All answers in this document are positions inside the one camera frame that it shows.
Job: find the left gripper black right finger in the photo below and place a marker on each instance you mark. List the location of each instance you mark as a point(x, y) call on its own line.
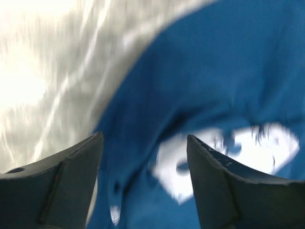
point(230, 195)

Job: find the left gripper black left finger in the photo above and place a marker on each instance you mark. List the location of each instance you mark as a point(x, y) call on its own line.
point(53, 193)

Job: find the blue cartoon print t-shirt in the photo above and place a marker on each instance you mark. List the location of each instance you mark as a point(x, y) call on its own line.
point(232, 74)

